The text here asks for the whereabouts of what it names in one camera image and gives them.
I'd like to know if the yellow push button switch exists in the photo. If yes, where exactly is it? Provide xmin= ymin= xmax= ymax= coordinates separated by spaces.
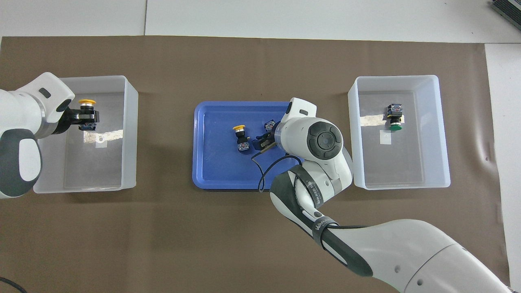
xmin=78 ymin=98 xmax=98 ymax=131
xmin=232 ymin=125 xmax=250 ymax=153

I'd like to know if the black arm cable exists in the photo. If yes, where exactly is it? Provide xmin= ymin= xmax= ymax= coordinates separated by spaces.
xmin=0 ymin=277 xmax=27 ymax=293
xmin=251 ymin=147 xmax=369 ymax=249

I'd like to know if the brown paper mat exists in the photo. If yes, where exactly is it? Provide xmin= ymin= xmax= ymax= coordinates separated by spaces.
xmin=0 ymin=36 xmax=511 ymax=293

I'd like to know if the blue plastic tray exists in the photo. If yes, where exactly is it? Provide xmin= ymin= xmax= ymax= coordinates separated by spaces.
xmin=192 ymin=101 xmax=304 ymax=190

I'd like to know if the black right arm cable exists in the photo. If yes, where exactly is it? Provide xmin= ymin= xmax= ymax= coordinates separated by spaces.
xmin=251 ymin=147 xmax=369 ymax=249

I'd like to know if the translucent white plastic box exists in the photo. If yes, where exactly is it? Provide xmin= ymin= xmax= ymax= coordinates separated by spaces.
xmin=33 ymin=75 xmax=139 ymax=194
xmin=348 ymin=74 xmax=451 ymax=190

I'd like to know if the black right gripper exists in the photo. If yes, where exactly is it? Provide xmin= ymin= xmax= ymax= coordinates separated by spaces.
xmin=252 ymin=134 xmax=282 ymax=153

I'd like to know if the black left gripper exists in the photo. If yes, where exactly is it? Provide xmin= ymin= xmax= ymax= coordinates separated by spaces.
xmin=55 ymin=109 xmax=99 ymax=134

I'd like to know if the dark grey device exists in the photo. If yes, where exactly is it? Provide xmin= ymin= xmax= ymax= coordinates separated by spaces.
xmin=490 ymin=0 xmax=521 ymax=30

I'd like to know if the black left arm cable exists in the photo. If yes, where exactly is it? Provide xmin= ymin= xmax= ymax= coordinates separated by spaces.
xmin=0 ymin=277 xmax=27 ymax=293

